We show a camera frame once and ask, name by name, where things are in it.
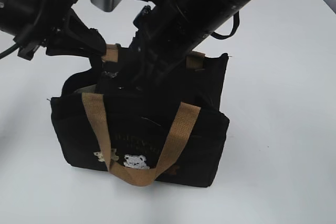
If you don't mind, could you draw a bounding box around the black cable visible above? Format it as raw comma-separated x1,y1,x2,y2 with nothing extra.
211,11,241,39

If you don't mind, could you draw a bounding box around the black canvas tote bag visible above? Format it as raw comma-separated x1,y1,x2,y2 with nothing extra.
50,44,229,187

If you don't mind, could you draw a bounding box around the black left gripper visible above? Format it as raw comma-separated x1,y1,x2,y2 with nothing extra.
17,0,107,59

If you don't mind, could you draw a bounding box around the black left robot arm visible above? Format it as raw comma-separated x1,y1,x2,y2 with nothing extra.
1,0,107,60

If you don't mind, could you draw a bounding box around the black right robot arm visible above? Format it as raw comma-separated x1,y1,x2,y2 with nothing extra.
115,0,251,90

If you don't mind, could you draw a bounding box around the silver zipper pull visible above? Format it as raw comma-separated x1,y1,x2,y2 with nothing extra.
103,71,119,78

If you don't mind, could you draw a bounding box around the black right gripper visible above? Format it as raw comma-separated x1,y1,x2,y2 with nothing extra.
116,5,202,90

